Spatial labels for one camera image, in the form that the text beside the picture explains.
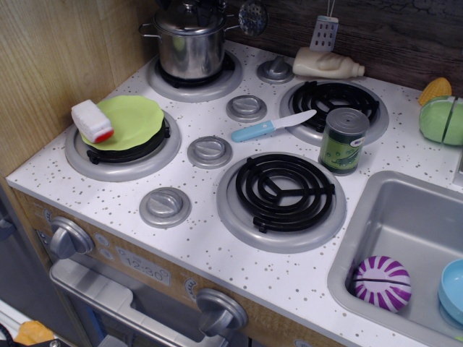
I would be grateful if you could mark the grey stovetop knob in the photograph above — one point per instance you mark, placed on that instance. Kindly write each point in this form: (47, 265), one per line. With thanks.
(246, 108)
(276, 71)
(165, 207)
(209, 152)

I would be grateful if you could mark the blue handled toy knife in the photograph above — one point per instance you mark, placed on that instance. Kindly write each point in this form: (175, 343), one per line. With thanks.
(270, 126)

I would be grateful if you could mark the light blue bowl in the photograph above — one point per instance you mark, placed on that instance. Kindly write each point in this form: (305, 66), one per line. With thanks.
(450, 290)

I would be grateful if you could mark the grey stovetop knob upper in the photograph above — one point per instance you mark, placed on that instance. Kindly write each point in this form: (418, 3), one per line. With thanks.
(246, 108)

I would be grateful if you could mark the green toy cabbage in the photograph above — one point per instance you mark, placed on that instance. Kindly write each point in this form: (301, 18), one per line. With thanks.
(440, 120)

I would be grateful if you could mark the steel cooking pot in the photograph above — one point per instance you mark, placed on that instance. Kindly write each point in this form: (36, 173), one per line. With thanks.
(189, 55)

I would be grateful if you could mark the left oven knob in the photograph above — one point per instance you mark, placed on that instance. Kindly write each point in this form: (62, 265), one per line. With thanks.
(69, 239)

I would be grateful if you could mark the steel pot lid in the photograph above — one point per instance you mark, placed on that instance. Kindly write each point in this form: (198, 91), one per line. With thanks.
(184, 21)

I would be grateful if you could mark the orange toy on floor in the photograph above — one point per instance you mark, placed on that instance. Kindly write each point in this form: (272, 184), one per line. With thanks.
(33, 332)

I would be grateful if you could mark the grey stovetop knob middle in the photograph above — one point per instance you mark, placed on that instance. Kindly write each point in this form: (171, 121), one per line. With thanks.
(209, 152)

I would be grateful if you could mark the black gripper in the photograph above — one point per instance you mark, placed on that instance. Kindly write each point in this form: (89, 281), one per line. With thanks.
(203, 7)

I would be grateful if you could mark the green toy tin can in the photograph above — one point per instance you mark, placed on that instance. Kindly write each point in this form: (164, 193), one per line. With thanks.
(343, 137)

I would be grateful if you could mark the yellow toy corn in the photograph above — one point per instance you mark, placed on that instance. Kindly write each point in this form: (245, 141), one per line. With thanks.
(437, 88)

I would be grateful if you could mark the grey stovetop knob back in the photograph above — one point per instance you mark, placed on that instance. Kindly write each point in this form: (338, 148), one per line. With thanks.
(276, 71)

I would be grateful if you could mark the cream toy bottle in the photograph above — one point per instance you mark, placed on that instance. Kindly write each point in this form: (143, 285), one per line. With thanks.
(330, 65)

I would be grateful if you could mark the green plastic plate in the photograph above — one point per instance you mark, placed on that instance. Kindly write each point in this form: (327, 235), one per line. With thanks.
(134, 118)

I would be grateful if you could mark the oven knob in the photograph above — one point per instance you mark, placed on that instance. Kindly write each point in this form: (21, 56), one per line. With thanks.
(69, 239)
(219, 312)

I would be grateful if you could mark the front left black burner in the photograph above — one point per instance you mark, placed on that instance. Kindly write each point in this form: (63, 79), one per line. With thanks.
(124, 165)

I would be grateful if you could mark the grey sink basin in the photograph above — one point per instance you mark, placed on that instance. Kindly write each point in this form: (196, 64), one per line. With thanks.
(418, 224)

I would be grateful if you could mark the back left black burner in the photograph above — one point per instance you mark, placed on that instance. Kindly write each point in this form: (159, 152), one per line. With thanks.
(219, 85)

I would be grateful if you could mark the grey stovetop knob front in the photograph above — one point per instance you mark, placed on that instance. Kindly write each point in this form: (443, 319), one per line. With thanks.
(165, 207)

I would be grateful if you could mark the right oven knob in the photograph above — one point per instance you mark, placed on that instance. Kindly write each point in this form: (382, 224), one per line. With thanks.
(219, 312)

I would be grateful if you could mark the front right black burner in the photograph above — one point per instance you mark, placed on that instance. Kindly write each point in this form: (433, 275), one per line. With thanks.
(281, 203)

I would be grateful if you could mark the steel slotted spatula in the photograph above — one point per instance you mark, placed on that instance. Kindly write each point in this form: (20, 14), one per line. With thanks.
(325, 30)

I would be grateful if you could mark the grey oven door handle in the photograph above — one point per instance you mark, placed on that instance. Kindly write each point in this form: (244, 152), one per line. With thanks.
(114, 301)

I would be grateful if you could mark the purple white toy onion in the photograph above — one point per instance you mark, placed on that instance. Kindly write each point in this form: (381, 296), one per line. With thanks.
(383, 282)

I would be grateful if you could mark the steel slotted spoon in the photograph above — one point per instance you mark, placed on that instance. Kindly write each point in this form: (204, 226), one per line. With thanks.
(252, 18)

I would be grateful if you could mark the white and red toy block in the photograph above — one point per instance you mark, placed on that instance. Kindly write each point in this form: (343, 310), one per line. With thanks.
(92, 123)

